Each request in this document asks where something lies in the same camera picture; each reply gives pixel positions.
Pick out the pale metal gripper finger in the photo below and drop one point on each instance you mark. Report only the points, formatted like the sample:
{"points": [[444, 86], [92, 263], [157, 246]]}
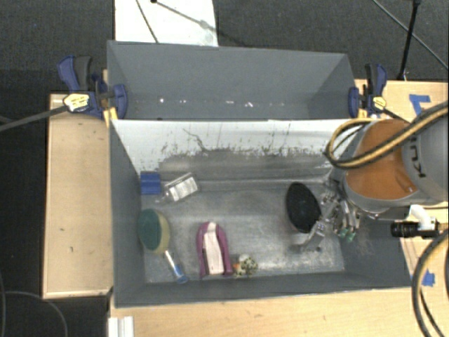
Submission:
{"points": [[298, 248], [316, 235]]}

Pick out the small spotted toy animal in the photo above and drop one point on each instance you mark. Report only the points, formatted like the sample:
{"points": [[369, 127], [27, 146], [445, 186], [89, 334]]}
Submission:
{"points": [[245, 265]]}

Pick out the green and yellow round sponge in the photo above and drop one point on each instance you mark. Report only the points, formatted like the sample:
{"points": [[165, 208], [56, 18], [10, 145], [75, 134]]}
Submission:
{"points": [[151, 230]]}

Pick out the grey metal bin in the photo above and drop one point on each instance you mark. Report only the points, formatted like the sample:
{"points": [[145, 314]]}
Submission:
{"points": [[245, 83]]}

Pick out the pale wood board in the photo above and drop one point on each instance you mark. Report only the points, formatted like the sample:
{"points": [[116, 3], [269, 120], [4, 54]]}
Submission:
{"points": [[79, 195]]}

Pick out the black cylinder on white bracket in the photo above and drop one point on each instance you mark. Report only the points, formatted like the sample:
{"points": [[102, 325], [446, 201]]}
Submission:
{"points": [[407, 229]]}

